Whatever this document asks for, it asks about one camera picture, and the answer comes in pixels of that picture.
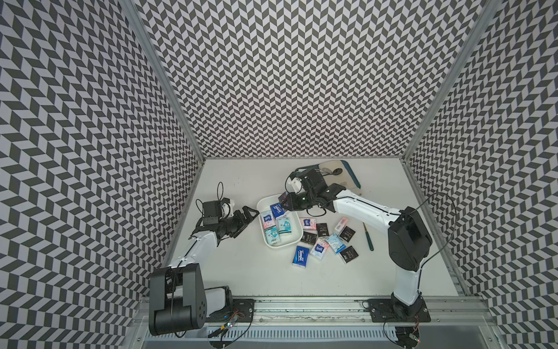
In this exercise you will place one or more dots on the aluminium front rail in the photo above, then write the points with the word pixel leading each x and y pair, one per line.
pixel 307 311

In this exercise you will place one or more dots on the black tissue pack centre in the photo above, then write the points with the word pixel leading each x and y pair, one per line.
pixel 322 230

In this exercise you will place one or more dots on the mint green tissue pack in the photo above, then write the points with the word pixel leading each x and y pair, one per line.
pixel 272 236

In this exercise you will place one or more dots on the dark blue Tempo pack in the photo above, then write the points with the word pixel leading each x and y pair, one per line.
pixel 277 210

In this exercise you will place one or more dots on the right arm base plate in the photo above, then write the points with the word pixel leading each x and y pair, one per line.
pixel 392 310

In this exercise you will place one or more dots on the pale blue pink pack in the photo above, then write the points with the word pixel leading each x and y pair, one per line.
pixel 319 249

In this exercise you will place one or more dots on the pink slim tissue pack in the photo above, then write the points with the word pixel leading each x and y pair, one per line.
pixel 341 225

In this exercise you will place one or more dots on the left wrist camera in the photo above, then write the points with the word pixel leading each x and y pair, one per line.
pixel 217 211

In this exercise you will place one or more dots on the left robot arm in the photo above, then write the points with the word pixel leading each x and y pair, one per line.
pixel 178 299

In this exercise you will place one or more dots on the beige cloth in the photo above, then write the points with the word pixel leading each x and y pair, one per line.
pixel 340 172

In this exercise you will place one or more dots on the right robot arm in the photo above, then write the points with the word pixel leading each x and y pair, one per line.
pixel 408 239

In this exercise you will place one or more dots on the black tissue pack lower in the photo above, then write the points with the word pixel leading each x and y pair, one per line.
pixel 348 254

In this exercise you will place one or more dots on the black tissue pack upper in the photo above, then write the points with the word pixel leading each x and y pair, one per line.
pixel 347 234

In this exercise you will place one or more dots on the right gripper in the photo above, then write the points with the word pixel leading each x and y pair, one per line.
pixel 293 203

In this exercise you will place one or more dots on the black tissue pack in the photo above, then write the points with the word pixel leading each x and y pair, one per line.
pixel 309 238
pixel 348 254
pixel 347 234
pixel 322 230

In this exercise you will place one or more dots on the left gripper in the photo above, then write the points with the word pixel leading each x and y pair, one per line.
pixel 241 222

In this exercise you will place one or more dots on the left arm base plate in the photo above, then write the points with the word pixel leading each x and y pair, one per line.
pixel 244 306

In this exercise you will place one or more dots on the blue Tempo pack lower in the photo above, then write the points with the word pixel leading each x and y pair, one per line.
pixel 301 256

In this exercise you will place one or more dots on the black tissue pack left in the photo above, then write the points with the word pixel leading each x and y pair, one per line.
pixel 309 238

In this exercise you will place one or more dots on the purple tissue pack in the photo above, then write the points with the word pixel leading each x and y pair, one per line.
pixel 285 201

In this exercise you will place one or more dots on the pink white tissue pack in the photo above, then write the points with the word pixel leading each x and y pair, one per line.
pixel 309 224

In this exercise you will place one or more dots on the dark metal spoon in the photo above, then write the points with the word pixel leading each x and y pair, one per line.
pixel 336 171

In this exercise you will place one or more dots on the white storage box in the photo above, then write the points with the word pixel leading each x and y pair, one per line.
pixel 286 239

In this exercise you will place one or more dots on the teal cartoon tissue pack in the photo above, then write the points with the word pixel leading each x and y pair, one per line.
pixel 284 225

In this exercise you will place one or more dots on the light blue tissue pack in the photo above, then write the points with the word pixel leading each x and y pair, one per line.
pixel 336 243

